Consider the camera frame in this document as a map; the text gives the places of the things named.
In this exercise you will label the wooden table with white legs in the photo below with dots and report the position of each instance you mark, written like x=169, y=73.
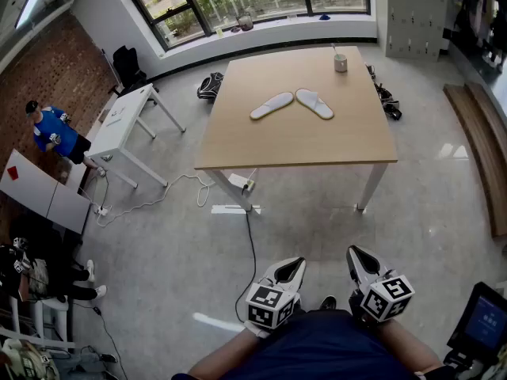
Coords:
x=293, y=145

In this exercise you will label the grey lockers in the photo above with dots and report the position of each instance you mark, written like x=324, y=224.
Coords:
x=416, y=14

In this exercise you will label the black office chair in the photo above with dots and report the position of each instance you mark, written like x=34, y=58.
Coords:
x=126, y=65

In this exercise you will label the white slipper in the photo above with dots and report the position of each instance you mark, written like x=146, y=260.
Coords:
x=315, y=103
x=273, y=105

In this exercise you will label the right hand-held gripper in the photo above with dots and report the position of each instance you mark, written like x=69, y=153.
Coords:
x=386, y=297

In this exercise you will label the black framed window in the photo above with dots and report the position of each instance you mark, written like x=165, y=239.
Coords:
x=206, y=10

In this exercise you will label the person's right forearm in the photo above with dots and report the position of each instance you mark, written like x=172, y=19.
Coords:
x=408, y=346

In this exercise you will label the person's navy shirt torso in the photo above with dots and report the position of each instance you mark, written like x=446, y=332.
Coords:
x=317, y=350

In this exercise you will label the white mug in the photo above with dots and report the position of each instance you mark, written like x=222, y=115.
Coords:
x=340, y=65

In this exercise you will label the white power strip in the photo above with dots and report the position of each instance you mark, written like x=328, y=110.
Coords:
x=101, y=210
x=237, y=180

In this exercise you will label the red card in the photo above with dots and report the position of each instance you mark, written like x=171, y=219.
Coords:
x=13, y=173

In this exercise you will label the black backpack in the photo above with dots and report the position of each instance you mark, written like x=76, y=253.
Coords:
x=210, y=87

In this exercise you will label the white small desk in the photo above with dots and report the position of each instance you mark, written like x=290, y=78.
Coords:
x=119, y=129

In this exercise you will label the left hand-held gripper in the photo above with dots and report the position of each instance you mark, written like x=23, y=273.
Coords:
x=269, y=303

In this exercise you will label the black gear pile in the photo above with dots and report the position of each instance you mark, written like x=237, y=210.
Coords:
x=386, y=101

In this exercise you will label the black tablet screen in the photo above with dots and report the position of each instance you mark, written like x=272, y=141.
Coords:
x=485, y=323

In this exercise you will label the person's black shoe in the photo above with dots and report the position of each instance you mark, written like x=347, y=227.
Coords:
x=328, y=303

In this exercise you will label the person's left forearm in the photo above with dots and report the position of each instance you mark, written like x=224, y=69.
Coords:
x=226, y=354

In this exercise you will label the white paper sheet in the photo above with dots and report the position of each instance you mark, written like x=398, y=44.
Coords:
x=114, y=117

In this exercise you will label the clothes rack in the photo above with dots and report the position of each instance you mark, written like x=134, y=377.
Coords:
x=479, y=10

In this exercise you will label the toothbrush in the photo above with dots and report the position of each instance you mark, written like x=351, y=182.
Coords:
x=334, y=48

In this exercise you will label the grey cabinet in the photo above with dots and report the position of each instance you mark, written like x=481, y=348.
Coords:
x=39, y=192

